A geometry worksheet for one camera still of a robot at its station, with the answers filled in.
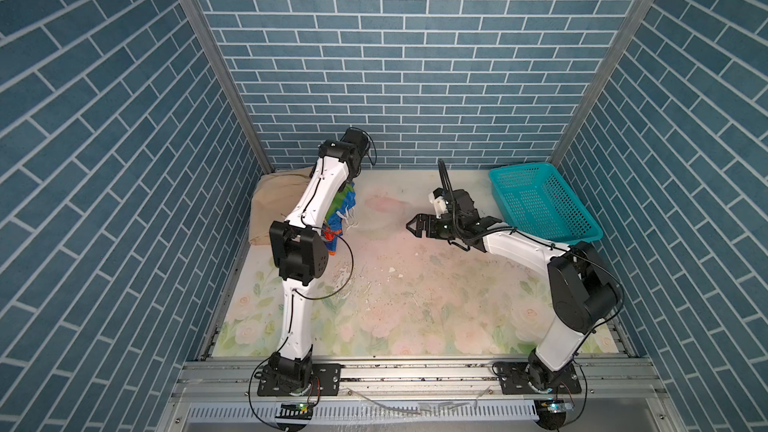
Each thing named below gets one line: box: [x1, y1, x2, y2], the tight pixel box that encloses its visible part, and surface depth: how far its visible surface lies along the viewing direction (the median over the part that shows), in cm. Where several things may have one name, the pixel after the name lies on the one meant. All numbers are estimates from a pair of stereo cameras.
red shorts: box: [322, 182, 357, 255], surface depth 100 cm
